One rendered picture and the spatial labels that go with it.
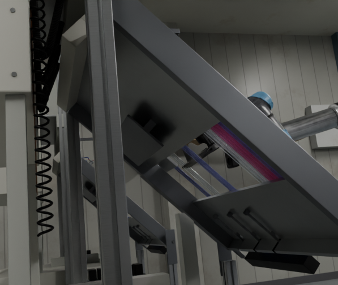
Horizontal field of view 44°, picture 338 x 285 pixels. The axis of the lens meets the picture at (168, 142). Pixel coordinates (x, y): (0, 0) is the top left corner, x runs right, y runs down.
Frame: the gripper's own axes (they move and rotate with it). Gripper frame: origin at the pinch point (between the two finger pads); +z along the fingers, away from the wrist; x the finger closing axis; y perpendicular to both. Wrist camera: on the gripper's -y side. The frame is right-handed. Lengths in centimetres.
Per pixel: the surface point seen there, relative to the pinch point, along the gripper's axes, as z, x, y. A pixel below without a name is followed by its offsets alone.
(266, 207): -2.3, 21.3, -18.3
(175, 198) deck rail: 3.2, -19.0, -7.2
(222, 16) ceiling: -249, -281, 94
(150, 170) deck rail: 4.4, -19.0, 5.3
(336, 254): -1.3, 36.8, -31.2
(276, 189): -1.2, 33.0, -13.5
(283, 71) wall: -301, -318, 1
